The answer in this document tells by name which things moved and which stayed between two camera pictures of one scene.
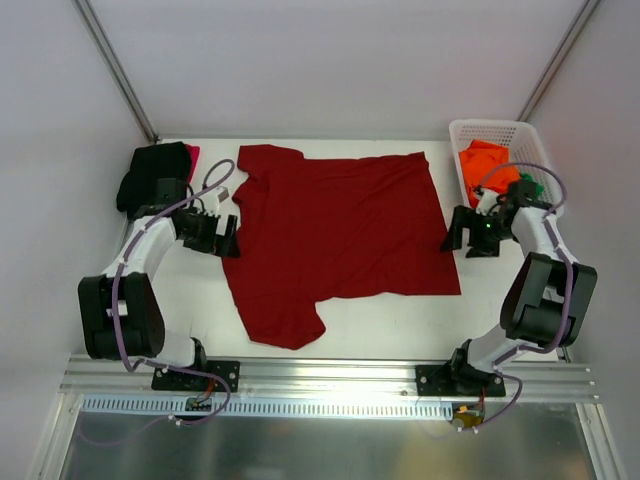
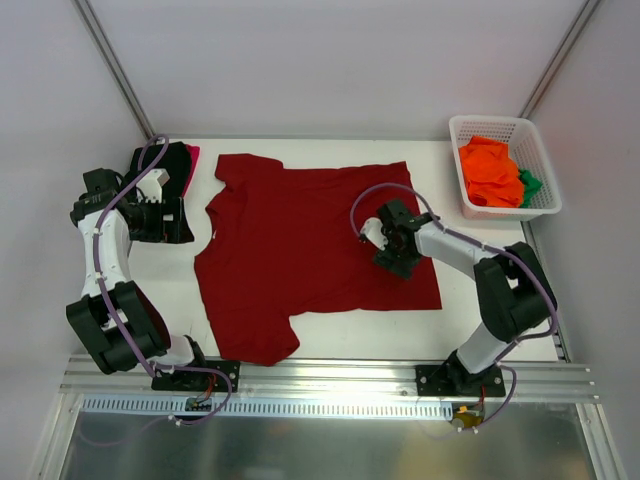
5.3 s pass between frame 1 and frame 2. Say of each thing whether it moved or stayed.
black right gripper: moved
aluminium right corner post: stayed
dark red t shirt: moved
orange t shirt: stayed
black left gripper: moved
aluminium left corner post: stayed
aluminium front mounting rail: stayed
